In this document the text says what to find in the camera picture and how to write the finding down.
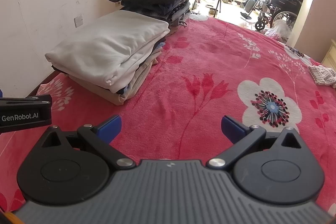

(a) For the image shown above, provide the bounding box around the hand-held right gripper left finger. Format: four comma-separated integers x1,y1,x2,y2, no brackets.
41,115,135,169

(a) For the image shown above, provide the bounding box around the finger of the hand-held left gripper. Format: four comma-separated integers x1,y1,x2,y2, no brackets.
0,94,52,108

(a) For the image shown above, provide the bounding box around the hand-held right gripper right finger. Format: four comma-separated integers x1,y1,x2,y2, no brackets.
206,115,302,169

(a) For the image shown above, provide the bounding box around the cream sweatshirt with orange print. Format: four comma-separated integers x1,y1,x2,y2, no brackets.
45,10,171,94

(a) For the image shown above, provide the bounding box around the near stack of folded clothes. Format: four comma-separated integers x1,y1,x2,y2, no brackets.
69,43,164,106

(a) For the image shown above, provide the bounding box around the stack of dark folded clothes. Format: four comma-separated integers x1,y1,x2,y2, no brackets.
106,0,195,29

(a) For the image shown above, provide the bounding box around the pink floral blanket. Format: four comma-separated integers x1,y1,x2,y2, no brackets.
0,14,336,214

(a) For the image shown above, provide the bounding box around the light blue folded garment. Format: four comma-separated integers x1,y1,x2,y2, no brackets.
122,38,167,94

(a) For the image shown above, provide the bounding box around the pink checkered garment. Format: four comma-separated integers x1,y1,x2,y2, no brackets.
308,64,336,88

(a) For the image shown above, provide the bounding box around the white plastic bag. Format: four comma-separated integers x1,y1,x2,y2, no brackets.
265,20,293,42

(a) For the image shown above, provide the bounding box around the cream nightstand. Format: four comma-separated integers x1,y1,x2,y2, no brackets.
322,39,336,69

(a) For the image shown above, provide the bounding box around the black wheelchair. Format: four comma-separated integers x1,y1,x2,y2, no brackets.
255,0,305,31

